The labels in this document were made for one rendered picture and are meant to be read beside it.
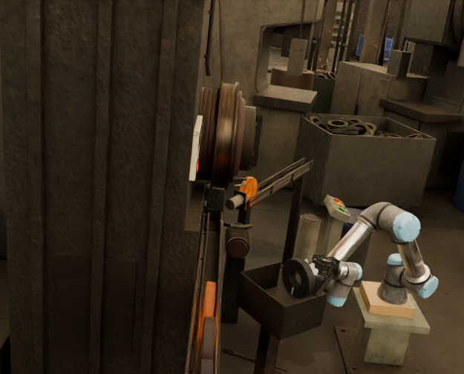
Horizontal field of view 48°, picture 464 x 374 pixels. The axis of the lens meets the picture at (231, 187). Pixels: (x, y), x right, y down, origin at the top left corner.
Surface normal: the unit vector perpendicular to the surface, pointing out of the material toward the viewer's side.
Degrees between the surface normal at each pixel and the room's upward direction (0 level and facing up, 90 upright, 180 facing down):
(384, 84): 90
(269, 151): 90
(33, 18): 90
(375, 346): 90
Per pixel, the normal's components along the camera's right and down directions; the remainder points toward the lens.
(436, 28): -0.93, 0.04
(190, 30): 0.01, 0.33
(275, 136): -0.23, 0.30
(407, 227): 0.44, 0.26
